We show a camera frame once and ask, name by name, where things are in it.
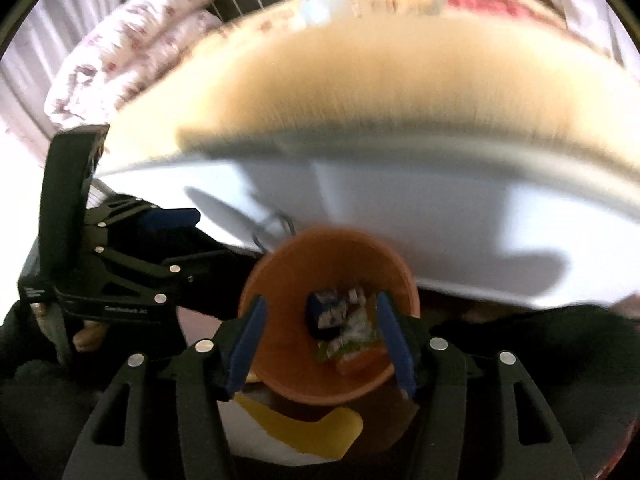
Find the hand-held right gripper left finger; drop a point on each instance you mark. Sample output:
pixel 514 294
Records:
pixel 247 340

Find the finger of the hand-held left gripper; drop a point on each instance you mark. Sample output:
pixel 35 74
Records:
pixel 150 265
pixel 170 218

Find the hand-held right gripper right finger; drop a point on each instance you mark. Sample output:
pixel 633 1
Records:
pixel 397 345

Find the white paper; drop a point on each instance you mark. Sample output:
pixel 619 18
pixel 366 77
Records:
pixel 357 327

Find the orange plastic bin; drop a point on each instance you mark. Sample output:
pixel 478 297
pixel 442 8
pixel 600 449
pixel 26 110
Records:
pixel 285 300

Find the green snack packet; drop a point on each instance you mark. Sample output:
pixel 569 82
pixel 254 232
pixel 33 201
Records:
pixel 332 349

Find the blue wrapper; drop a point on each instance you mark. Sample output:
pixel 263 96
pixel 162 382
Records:
pixel 319 307

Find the person's left hand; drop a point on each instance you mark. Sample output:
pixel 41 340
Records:
pixel 90 336

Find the yellow and white object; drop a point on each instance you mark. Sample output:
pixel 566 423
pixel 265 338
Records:
pixel 310 435

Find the person's black pants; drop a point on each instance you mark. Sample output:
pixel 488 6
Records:
pixel 550 335

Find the folded floral quilt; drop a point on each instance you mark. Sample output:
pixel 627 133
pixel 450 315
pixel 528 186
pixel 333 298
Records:
pixel 130 45

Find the floral plush blanket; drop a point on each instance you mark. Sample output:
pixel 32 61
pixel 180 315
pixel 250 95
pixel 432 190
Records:
pixel 350 75

